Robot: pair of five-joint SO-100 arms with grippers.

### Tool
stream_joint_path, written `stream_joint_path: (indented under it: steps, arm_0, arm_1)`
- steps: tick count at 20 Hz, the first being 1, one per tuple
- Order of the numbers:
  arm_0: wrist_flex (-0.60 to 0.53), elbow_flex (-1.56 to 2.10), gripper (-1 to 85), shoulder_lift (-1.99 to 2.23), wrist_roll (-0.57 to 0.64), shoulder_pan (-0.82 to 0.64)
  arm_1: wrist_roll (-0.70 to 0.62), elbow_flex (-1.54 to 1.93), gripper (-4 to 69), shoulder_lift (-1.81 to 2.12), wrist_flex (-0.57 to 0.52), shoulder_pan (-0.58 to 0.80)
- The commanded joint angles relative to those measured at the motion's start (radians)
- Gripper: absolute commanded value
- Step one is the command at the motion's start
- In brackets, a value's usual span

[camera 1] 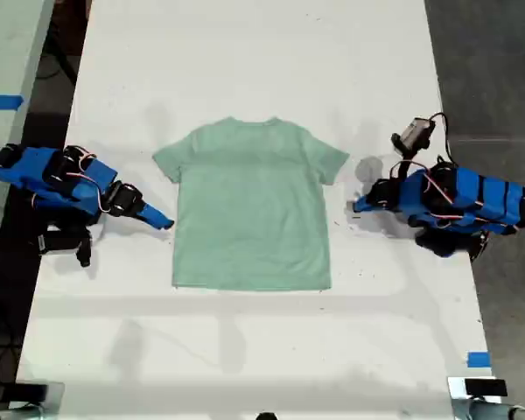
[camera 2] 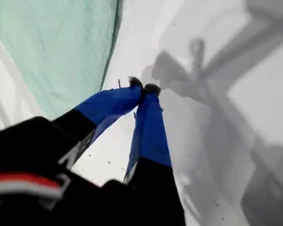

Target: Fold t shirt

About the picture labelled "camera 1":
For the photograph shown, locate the small blue tape piece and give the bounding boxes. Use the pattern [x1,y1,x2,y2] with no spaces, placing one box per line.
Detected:
[466,351,493,369]

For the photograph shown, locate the black camera stalk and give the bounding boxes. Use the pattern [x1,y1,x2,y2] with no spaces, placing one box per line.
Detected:
[390,133,415,179]

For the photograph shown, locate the small black box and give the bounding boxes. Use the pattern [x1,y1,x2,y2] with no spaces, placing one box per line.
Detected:
[13,381,49,404]
[464,378,508,397]

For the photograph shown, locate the silver metal bracket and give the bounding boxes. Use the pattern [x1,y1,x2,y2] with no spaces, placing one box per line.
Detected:
[41,381,67,417]
[446,374,505,406]

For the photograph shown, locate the pale grey side table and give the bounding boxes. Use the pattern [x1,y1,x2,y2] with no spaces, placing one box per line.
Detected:
[0,0,56,281]

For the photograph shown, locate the black floor cable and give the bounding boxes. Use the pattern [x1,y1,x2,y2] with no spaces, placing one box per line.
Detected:
[35,25,82,87]

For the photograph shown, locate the pale green T-shirt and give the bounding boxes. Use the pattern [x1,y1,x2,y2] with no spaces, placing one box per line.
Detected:
[151,115,350,292]

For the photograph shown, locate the black camera box, white label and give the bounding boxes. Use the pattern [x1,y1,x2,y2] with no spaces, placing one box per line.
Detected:
[37,226,94,269]

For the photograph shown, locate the grey and black camera box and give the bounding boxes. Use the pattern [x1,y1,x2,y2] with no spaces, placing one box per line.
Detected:
[400,116,437,152]

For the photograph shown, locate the black camera cable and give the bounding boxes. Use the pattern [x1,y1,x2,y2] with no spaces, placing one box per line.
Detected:
[429,111,455,164]

